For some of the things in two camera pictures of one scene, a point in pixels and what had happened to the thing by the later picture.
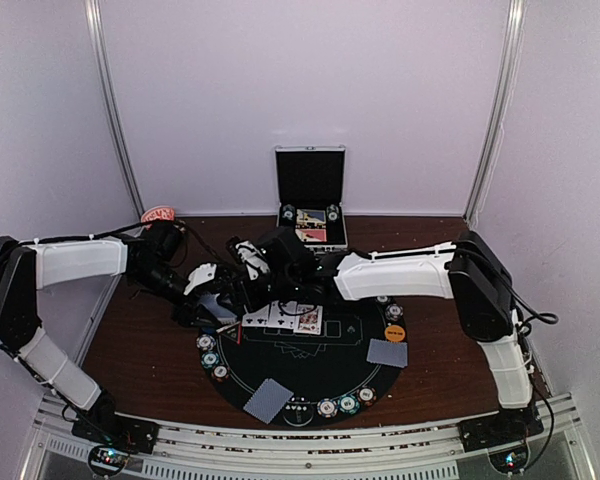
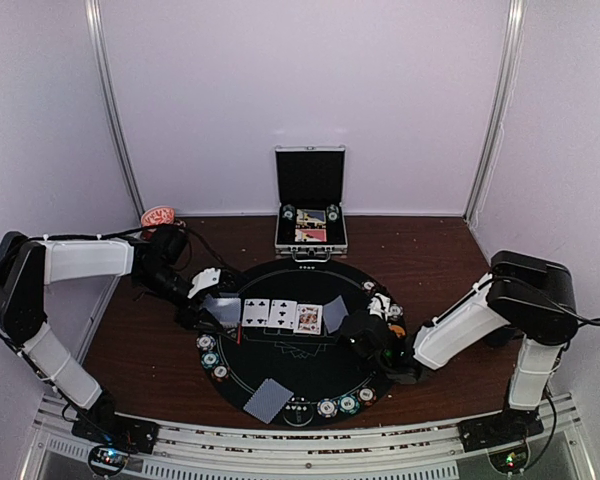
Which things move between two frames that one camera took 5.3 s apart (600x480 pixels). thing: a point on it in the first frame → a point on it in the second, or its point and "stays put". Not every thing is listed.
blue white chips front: x=327 y=408 stays put
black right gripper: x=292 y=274 → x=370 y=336
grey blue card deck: x=217 y=309 stays put
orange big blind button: x=394 y=333 stays put
